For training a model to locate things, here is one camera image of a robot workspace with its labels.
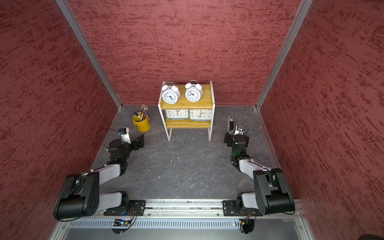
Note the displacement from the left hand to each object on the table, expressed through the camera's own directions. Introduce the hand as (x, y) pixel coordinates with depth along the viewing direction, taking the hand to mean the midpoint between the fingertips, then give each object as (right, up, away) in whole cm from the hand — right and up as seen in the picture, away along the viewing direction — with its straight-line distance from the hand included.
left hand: (136, 137), depth 90 cm
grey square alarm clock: (+28, +14, -1) cm, 32 cm away
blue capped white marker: (-3, +14, +10) cm, 17 cm away
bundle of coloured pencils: (+2, +18, +7) cm, 19 cm away
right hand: (+61, +1, +1) cm, 62 cm away
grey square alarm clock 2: (+40, +14, -1) cm, 42 cm away
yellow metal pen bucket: (0, +6, +10) cm, 12 cm away
